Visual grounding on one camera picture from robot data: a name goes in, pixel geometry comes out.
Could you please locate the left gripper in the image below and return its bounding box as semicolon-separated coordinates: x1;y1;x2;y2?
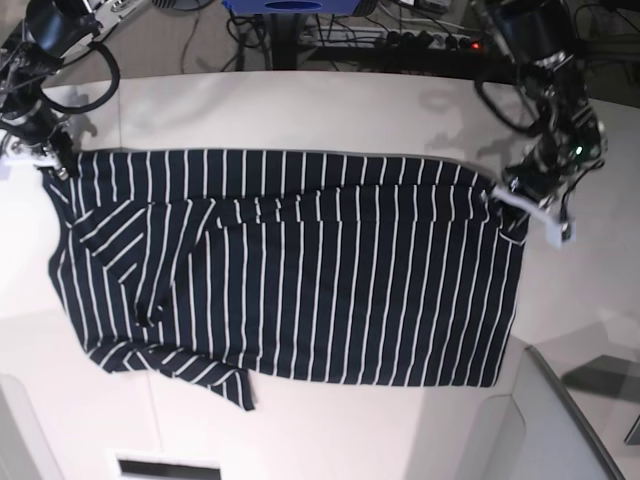
490;53;606;248

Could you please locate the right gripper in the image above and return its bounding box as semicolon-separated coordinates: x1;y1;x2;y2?
1;42;78;180

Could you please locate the navy white striped t-shirt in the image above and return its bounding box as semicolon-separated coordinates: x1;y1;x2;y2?
43;150;528;411

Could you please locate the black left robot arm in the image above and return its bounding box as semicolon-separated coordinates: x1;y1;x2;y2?
472;1;607;248

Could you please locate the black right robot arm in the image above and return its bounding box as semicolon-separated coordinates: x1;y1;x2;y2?
1;1;145;180

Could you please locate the blue bin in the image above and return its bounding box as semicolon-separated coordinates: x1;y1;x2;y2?
223;0;359;15

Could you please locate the white power strip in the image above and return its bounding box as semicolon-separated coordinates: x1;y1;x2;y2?
300;25;485;52

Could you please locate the black table leg post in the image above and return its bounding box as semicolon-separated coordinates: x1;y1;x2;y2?
266;13;301;71

